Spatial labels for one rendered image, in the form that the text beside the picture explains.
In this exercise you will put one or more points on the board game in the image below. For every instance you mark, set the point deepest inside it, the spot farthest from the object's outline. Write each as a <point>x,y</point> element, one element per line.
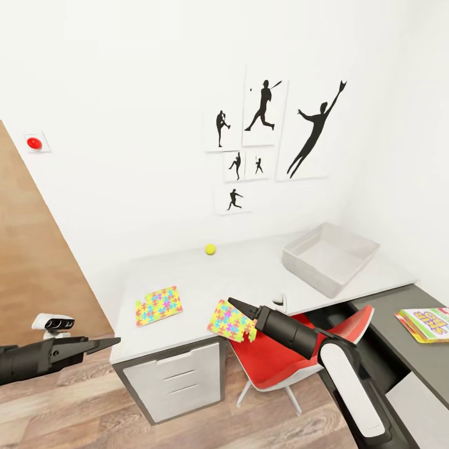
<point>426,325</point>

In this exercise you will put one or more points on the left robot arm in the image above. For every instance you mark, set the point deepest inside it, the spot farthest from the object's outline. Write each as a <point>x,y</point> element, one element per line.
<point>49,356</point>

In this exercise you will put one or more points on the jigsaw puzzle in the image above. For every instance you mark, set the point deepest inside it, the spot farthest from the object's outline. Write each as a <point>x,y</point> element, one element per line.
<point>160,304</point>
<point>229,322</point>

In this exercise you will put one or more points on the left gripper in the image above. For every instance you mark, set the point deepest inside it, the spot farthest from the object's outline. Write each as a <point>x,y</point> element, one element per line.
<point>50,356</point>

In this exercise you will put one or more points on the toy box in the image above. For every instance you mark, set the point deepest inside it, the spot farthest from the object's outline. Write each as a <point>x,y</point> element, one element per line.
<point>328,257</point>

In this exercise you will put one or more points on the tennis ball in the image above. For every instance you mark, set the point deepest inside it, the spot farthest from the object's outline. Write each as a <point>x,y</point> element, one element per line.
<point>210,249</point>

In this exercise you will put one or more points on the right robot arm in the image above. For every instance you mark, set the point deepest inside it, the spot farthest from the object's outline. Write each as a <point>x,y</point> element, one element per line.
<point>370,416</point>

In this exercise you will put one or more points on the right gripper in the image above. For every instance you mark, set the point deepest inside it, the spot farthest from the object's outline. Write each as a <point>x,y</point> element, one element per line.
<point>272,323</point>

